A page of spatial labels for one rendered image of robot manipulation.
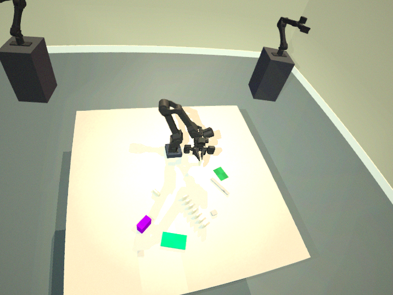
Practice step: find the purple block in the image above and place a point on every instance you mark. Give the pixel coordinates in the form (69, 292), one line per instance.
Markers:
(143, 224)

